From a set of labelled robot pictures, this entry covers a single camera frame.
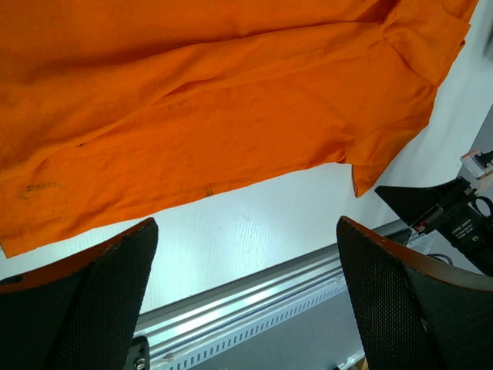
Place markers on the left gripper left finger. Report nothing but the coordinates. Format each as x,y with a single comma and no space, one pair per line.
79,312

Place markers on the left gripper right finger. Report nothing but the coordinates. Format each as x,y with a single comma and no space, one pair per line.
412,311

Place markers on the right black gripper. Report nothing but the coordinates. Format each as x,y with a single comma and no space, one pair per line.
452,210

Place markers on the orange t shirt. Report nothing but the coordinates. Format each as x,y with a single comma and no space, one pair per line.
115,110

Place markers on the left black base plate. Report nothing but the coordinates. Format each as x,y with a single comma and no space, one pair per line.
138,355

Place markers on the aluminium mounting rail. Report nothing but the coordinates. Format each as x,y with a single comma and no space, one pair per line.
179,324

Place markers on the white slotted cable duct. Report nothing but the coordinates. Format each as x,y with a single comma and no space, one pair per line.
247,327

